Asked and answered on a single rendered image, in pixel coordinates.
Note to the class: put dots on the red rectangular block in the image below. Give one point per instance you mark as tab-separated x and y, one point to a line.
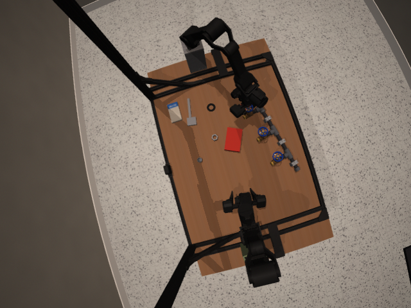
233	139

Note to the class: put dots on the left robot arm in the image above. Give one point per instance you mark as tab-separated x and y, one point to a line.
242	78

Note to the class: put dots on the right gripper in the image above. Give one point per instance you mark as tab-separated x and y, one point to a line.
258	200

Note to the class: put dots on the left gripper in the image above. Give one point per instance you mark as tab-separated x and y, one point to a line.
239	110

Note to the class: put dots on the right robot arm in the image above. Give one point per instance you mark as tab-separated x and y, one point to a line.
263	273

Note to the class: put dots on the beige flat box with blue label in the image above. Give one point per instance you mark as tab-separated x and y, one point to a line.
174	112

